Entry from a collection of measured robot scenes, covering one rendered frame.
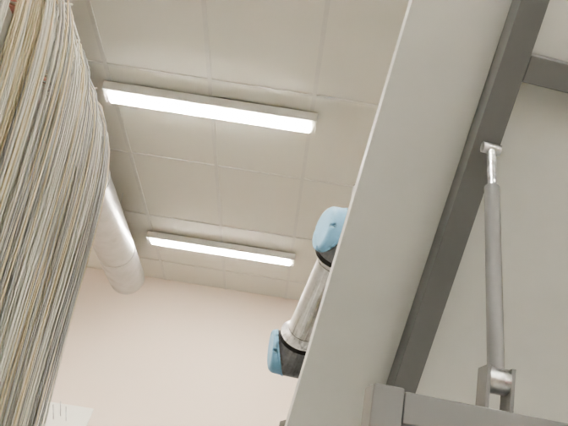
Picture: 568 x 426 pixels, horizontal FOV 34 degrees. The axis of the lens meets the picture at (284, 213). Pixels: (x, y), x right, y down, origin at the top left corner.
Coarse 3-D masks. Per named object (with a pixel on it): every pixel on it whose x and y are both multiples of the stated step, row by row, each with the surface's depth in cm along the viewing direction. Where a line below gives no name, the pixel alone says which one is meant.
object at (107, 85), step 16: (112, 96) 548; (128, 96) 545; (144, 96) 543; (160, 96) 542; (176, 96) 542; (192, 96) 542; (208, 96) 543; (192, 112) 552; (208, 112) 548; (224, 112) 545; (240, 112) 542; (256, 112) 541; (272, 112) 541; (288, 112) 541; (304, 112) 541; (288, 128) 552; (304, 128) 549
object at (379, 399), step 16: (480, 368) 115; (480, 384) 114; (512, 384) 113; (368, 400) 110; (384, 400) 109; (400, 400) 109; (416, 400) 109; (432, 400) 110; (448, 400) 110; (480, 400) 113; (512, 400) 112; (368, 416) 108; (384, 416) 108; (400, 416) 108; (416, 416) 109; (432, 416) 109; (448, 416) 110; (464, 416) 110; (480, 416) 110; (496, 416) 111; (512, 416) 111; (528, 416) 112
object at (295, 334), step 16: (336, 208) 224; (320, 224) 227; (336, 224) 221; (320, 240) 223; (336, 240) 221; (320, 256) 227; (320, 272) 230; (304, 288) 237; (320, 288) 232; (304, 304) 236; (288, 320) 248; (304, 320) 238; (272, 336) 247; (288, 336) 242; (304, 336) 240; (272, 352) 243; (288, 352) 242; (304, 352) 241; (272, 368) 245; (288, 368) 244
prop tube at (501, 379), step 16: (496, 192) 128; (496, 208) 127; (496, 224) 126; (496, 240) 124; (496, 256) 123; (496, 272) 121; (496, 288) 120; (496, 304) 119; (496, 320) 118; (496, 336) 116; (496, 352) 115; (496, 368) 114; (496, 384) 113
